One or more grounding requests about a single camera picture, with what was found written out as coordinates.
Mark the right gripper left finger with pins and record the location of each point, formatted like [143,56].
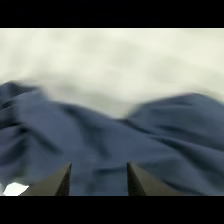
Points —
[56,185]

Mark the blue shirt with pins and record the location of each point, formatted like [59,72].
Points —
[110,143]

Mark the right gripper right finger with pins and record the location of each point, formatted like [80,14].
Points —
[141,185]

